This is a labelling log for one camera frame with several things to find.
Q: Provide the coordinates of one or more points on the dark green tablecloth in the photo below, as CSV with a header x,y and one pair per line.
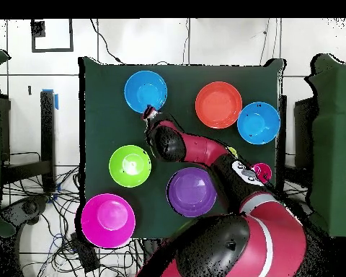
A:
x,y
103,127

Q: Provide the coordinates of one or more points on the green plastic bowl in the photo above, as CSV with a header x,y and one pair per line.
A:
x,y
130,166

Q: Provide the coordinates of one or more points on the orange plastic bowl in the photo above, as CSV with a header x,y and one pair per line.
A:
x,y
218,105

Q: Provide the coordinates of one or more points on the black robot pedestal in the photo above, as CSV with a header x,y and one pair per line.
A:
x,y
150,249

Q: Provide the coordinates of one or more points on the black metal stand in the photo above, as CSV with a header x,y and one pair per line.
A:
x,y
304,129
47,129

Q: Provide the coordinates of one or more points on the red plastic cup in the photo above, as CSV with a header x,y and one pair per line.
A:
x,y
263,171

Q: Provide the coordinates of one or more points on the blue tape strip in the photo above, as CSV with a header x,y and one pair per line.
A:
x,y
56,101

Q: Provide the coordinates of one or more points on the black power box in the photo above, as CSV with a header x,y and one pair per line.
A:
x,y
86,256

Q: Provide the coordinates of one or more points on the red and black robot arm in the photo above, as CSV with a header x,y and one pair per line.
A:
x,y
213,187

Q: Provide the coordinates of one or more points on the yellow plastic cup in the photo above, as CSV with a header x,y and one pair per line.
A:
x,y
233,150

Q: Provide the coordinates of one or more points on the large magenta plastic bowl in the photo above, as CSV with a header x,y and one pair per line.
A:
x,y
108,220

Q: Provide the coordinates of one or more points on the light blue plastic bowl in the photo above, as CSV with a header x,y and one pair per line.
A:
x,y
258,123
145,89

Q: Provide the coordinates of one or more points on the purple plastic bowl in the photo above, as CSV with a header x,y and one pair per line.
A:
x,y
191,192

